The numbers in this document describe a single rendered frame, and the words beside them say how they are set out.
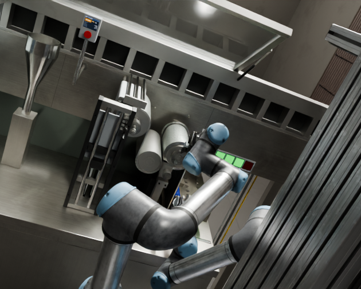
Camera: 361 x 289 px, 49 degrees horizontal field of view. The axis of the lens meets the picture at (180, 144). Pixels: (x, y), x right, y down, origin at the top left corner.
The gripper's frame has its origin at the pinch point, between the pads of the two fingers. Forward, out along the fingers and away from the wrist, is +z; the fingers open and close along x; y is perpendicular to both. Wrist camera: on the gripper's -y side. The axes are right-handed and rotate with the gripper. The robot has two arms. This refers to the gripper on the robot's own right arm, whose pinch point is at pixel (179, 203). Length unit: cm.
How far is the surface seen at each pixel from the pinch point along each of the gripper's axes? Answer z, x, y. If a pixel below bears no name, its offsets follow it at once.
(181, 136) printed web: 22.4, 6.4, 22.2
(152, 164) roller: 13.2, 15.9, 7.7
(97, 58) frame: 47, 56, 38
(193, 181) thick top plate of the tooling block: 36.3, -13.3, -6.1
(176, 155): 11.5, 7.8, 17.0
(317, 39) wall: 459, -235, 76
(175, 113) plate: 46, 9, 24
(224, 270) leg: 62, -72, -80
